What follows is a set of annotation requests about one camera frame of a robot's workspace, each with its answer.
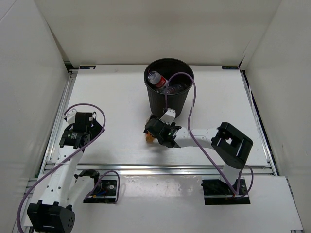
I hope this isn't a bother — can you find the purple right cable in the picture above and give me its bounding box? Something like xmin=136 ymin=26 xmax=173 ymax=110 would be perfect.
xmin=164 ymin=72 xmax=255 ymax=200

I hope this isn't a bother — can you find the right blue corner label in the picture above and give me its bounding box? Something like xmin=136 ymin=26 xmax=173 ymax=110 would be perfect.
xmin=222 ymin=66 xmax=239 ymax=70

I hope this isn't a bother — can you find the left blue corner label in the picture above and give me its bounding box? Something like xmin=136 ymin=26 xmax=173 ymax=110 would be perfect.
xmin=79 ymin=65 xmax=96 ymax=69

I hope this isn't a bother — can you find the aluminium frame rail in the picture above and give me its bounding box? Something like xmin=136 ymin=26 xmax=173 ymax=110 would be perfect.
xmin=43 ymin=164 xmax=276 ymax=176

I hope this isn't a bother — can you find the crushed clear blue bottle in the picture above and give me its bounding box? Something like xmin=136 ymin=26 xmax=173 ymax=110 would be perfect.
xmin=156 ymin=84 xmax=187 ymax=95

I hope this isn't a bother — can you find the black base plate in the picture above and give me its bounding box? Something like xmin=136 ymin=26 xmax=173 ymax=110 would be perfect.
xmin=74 ymin=169 xmax=121 ymax=204
xmin=201 ymin=178 xmax=250 ymax=205

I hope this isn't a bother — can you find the black plastic bin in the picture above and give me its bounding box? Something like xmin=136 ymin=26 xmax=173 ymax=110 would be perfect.
xmin=143 ymin=58 xmax=194 ymax=117

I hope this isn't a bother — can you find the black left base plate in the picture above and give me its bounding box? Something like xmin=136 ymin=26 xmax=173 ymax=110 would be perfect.
xmin=74 ymin=169 xmax=121 ymax=204

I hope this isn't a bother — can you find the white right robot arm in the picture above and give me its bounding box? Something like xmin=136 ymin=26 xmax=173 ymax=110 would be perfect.
xmin=144 ymin=115 xmax=253 ymax=194

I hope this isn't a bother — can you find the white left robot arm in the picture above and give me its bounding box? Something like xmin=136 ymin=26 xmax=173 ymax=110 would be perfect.
xmin=27 ymin=110 xmax=103 ymax=233

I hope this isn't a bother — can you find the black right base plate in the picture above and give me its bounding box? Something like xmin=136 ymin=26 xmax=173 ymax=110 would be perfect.
xmin=201 ymin=178 xmax=250 ymax=205

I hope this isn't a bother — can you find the blue corner label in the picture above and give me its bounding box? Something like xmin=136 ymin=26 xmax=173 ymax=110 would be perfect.
xmin=222 ymin=66 xmax=239 ymax=70
xmin=79 ymin=65 xmax=96 ymax=69

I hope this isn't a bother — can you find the orange juice bottle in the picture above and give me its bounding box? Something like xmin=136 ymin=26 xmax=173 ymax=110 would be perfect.
xmin=145 ymin=131 xmax=155 ymax=143

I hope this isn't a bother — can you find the red label water bottle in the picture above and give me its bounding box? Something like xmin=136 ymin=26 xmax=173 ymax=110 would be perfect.
xmin=147 ymin=71 xmax=168 ymax=89

